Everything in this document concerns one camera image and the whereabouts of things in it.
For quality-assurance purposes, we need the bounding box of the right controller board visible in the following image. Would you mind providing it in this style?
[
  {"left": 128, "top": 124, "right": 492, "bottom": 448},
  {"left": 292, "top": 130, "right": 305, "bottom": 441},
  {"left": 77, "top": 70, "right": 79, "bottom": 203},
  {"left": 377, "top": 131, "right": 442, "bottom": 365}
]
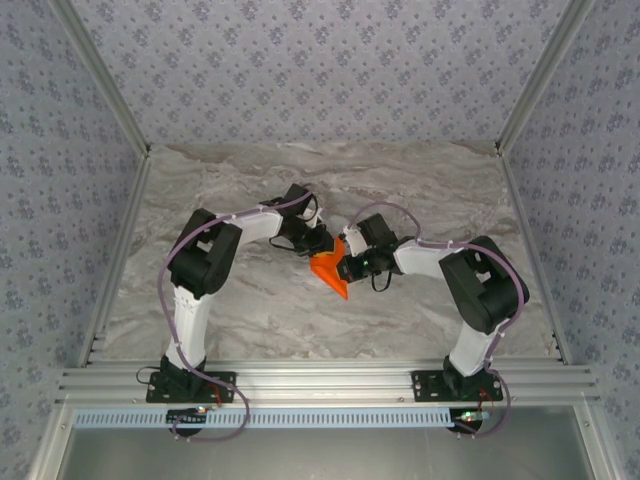
[{"left": 449, "top": 407, "right": 494, "bottom": 434}]

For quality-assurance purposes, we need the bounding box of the controller board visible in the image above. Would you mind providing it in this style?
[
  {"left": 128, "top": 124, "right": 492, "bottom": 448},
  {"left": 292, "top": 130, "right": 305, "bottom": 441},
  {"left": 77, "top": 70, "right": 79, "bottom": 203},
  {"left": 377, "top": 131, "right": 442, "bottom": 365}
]
[
  {"left": 166, "top": 407, "right": 209, "bottom": 431},
  {"left": 449, "top": 407, "right": 494, "bottom": 434}
]

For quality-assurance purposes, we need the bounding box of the grey metal panel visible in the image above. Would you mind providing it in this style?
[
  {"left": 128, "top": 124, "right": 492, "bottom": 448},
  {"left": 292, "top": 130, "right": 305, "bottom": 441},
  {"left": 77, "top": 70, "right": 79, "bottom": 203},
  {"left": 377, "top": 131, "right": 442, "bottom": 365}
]
[{"left": 34, "top": 404, "right": 616, "bottom": 480}]

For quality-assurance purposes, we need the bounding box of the left controller board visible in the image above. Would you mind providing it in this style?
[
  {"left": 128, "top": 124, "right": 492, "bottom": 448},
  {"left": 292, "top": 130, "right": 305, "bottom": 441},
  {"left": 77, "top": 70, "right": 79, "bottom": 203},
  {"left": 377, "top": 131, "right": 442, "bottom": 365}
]
[{"left": 166, "top": 407, "right": 209, "bottom": 431}]

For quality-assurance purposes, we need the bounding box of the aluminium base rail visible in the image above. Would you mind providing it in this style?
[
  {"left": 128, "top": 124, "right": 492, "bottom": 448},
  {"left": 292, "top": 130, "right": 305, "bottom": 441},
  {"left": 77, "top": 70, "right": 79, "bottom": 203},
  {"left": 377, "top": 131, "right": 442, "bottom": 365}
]
[{"left": 54, "top": 362, "right": 601, "bottom": 406}]

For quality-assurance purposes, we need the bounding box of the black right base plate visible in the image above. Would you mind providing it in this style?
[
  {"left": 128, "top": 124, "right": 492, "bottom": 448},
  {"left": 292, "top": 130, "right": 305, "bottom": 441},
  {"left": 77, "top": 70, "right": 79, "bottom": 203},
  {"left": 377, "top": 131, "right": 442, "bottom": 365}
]
[{"left": 410, "top": 369, "right": 503, "bottom": 403}]

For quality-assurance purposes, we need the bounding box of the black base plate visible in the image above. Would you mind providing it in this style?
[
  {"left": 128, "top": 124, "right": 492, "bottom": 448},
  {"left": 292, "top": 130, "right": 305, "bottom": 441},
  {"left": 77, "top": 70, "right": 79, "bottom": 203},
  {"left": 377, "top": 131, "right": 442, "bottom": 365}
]
[
  {"left": 145, "top": 370, "right": 237, "bottom": 404},
  {"left": 410, "top": 369, "right": 503, "bottom": 403}
]

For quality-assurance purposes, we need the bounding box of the white slotted cable duct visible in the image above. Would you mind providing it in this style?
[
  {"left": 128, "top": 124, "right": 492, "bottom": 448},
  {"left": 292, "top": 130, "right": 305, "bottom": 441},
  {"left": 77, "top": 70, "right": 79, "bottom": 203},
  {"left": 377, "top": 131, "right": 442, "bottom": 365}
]
[{"left": 73, "top": 408, "right": 464, "bottom": 430}]

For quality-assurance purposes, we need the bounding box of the aluminium side rail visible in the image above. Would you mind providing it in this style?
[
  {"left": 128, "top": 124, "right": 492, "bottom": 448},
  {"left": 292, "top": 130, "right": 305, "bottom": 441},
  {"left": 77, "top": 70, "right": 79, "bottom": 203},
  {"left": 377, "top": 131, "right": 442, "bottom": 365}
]
[
  {"left": 77, "top": 149, "right": 154, "bottom": 369},
  {"left": 498, "top": 149, "right": 575, "bottom": 366}
]

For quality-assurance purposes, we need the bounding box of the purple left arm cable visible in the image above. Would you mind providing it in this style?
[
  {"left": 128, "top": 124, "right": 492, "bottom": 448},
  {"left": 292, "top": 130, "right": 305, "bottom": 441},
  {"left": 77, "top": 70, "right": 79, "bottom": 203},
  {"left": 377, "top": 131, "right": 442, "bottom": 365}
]
[{"left": 157, "top": 189, "right": 321, "bottom": 444}]

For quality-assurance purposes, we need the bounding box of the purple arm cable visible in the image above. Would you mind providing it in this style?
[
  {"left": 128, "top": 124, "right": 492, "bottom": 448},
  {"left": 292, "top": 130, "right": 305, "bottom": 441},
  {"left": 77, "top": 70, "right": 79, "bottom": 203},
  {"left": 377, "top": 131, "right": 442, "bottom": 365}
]
[
  {"left": 349, "top": 200, "right": 532, "bottom": 440},
  {"left": 157, "top": 189, "right": 321, "bottom": 444}
]

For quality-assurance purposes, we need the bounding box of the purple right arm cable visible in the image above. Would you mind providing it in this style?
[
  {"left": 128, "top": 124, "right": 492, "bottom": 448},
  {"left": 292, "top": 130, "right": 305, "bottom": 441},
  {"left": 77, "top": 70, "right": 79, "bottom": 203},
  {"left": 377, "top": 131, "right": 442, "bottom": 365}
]
[{"left": 349, "top": 200, "right": 532, "bottom": 440}]

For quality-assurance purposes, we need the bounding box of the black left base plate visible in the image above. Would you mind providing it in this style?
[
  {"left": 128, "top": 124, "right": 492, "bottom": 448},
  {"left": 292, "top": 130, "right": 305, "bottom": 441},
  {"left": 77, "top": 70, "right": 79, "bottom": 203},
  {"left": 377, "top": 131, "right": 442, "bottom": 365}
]
[{"left": 145, "top": 370, "right": 237, "bottom": 404}]

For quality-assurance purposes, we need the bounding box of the aluminium frame post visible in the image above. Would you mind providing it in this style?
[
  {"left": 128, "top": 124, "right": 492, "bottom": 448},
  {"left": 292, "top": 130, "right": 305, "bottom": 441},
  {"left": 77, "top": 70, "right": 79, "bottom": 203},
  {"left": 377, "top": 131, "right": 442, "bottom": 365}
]
[
  {"left": 48, "top": 0, "right": 153, "bottom": 159},
  {"left": 493, "top": 0, "right": 600, "bottom": 159}
]

